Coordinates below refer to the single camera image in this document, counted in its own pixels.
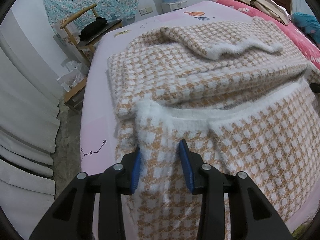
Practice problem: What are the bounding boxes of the beige white houndstooth coat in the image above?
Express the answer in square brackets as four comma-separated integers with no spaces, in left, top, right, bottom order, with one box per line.
[107,17,319,239]

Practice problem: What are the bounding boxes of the beige and white clothes pile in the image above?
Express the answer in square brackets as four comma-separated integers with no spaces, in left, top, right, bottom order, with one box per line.
[235,0,290,25]

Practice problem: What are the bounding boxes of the pink floral fleece blanket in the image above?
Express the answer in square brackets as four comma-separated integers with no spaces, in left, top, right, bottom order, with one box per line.
[211,0,320,69]

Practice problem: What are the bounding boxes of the teal fleece garment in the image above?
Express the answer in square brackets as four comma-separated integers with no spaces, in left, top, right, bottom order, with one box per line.
[290,12,320,47]

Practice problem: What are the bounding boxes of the lilac printed bed sheet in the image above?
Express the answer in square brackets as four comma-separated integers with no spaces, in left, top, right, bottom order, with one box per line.
[79,0,320,240]

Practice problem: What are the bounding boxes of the small wooden stool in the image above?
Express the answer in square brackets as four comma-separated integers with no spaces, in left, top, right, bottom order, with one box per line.
[64,77,87,114]

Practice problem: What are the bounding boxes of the white curtain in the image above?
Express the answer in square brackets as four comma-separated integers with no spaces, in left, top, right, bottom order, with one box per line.
[1,12,62,239]

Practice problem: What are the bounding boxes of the white plastic bags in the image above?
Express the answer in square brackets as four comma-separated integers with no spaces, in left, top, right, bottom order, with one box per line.
[57,61,89,92]

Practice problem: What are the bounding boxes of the white water dispenser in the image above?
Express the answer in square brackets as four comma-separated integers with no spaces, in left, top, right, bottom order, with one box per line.
[161,1,187,13]

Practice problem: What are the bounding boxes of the black garment on chair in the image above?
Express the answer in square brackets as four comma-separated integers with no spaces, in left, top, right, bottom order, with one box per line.
[79,17,108,40]

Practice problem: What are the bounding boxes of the wooden armchair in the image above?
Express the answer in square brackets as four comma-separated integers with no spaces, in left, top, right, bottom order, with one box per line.
[60,4,123,66]

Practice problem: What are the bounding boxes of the wall power socket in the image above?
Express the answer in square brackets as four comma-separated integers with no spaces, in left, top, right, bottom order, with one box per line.
[139,7,153,16]

